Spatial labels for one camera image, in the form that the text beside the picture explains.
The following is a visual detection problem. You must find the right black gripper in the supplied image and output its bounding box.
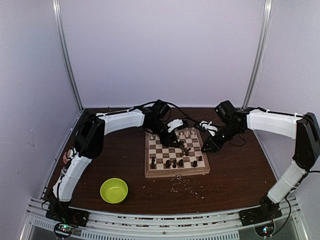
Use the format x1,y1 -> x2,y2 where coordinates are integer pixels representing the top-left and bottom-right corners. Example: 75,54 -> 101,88
201,122 -> 243,153

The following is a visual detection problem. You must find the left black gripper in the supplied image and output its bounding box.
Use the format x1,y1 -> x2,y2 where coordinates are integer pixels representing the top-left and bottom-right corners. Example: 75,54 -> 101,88
147,120 -> 180,148

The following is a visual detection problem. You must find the dark queen piece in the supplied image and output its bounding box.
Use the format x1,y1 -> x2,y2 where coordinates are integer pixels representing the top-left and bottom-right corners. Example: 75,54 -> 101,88
164,160 -> 171,169

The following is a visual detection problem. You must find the dark knight piece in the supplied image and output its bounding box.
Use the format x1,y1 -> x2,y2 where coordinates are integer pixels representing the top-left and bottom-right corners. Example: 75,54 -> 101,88
192,160 -> 198,168

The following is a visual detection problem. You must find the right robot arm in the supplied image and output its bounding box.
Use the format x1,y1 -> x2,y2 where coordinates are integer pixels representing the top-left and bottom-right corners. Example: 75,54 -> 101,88
198,100 -> 320,221

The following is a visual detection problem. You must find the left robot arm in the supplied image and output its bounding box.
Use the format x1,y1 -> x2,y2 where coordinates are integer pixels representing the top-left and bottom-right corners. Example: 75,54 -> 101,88
47,99 -> 188,222

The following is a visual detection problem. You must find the pile of dark chess pieces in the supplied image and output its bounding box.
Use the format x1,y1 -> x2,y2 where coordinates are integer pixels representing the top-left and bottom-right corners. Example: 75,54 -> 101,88
178,141 -> 191,157

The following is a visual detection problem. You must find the wooden chess board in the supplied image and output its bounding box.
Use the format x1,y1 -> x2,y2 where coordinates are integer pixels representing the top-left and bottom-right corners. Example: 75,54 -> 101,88
144,130 -> 211,178

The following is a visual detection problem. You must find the green plastic bowl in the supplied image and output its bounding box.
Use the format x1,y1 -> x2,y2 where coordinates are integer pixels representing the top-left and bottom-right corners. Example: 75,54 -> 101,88
99,178 -> 129,205

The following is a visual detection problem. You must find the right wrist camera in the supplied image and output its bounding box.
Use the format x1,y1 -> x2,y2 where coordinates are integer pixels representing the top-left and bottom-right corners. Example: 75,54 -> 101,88
194,120 -> 218,137

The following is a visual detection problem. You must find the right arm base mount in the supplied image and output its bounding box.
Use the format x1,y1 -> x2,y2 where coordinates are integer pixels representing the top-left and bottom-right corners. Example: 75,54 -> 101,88
238,205 -> 282,238

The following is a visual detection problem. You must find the right aluminium frame post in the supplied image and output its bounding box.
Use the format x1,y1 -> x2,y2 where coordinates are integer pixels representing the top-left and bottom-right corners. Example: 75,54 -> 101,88
242,0 -> 274,108

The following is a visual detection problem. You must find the aluminium frame post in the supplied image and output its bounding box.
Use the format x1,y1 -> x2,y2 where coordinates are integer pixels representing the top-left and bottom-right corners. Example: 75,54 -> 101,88
242,0 -> 274,108
52,0 -> 84,111

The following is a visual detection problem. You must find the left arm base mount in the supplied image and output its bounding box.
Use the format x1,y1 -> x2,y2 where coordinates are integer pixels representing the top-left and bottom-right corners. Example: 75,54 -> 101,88
45,208 -> 89,239

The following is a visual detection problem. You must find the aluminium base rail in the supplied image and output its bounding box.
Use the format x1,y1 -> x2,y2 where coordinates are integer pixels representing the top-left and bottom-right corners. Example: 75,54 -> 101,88
19,196 -> 305,240

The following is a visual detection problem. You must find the left aluminium frame post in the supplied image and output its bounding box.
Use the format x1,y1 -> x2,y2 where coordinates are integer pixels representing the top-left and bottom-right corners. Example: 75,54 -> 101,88
52,0 -> 84,111

